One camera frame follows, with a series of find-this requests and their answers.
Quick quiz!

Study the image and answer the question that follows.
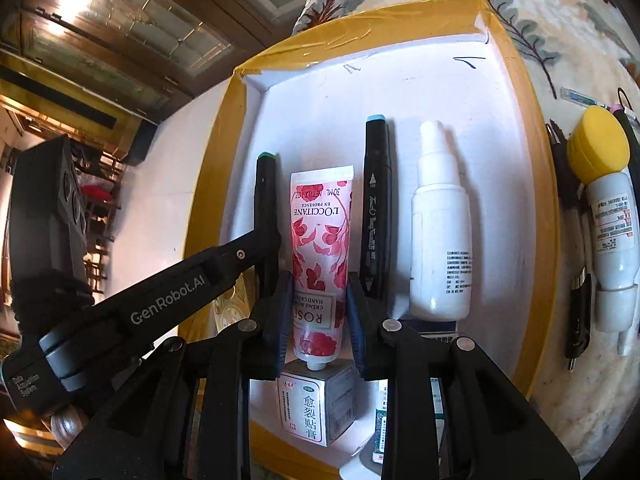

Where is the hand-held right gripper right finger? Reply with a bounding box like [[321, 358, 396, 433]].
[[346, 272, 581, 480]]

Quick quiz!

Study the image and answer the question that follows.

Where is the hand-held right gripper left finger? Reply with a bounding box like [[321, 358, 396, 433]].
[[52, 272, 296, 480]]

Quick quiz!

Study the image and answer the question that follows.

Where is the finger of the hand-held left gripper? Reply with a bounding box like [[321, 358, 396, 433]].
[[82, 227, 283, 361]]

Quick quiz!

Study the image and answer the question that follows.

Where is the yellow round-cornered tin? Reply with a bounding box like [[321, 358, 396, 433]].
[[212, 270, 263, 336]]

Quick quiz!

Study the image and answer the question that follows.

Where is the pink floral hand cream tube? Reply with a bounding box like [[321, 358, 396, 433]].
[[290, 165, 357, 372]]

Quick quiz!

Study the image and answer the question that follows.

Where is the silver medicine box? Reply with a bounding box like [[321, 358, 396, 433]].
[[277, 360, 358, 448]]

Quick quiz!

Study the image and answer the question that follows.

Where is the green and white box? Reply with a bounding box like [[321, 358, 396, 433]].
[[372, 316, 458, 466]]

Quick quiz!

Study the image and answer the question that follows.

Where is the white spray bottle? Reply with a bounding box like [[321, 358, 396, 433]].
[[409, 120, 473, 321]]

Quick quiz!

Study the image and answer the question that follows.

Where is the black marker with green cap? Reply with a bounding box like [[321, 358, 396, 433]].
[[254, 151, 281, 311]]

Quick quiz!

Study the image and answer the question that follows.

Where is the black marker with blue cap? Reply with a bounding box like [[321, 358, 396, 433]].
[[359, 115, 393, 306]]

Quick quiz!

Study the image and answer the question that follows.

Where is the yellow-edged white tray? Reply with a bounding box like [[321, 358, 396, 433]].
[[177, 0, 561, 480]]

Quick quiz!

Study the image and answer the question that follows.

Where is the person's left hand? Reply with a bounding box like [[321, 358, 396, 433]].
[[50, 402, 86, 448]]

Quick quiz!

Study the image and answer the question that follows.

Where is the wooden glass cabinet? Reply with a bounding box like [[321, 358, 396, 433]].
[[0, 0, 346, 126]]

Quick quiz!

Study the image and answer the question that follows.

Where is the black pen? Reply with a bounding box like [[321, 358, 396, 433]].
[[546, 120, 596, 373]]

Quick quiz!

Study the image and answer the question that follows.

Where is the white pen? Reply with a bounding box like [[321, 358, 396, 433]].
[[616, 327, 638, 357]]

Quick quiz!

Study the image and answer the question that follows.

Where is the white bottle with yellow cap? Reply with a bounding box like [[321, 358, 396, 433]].
[[566, 106, 640, 333]]

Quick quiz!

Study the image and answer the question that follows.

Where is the clear blue stick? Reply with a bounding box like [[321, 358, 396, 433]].
[[560, 86, 632, 111]]

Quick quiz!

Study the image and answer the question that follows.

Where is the long black marker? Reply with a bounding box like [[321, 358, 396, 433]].
[[614, 107, 640, 186]]

